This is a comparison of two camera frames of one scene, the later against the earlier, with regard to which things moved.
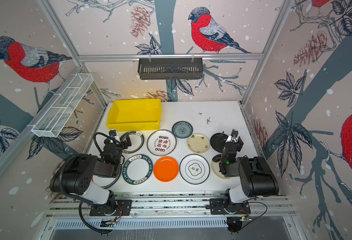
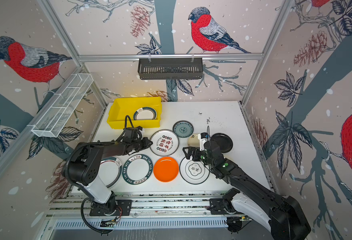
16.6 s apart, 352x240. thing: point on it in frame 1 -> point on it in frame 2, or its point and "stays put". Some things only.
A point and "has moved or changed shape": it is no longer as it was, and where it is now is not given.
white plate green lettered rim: [137, 169] stays put
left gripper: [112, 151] -> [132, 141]
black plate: [217, 141] stays put
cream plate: [198, 143] stays put
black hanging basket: [170, 68] stays put
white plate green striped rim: [137, 142] has moved or changed shape
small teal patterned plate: [182, 129] stays put
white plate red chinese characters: [161, 142] stays put
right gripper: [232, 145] -> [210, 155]
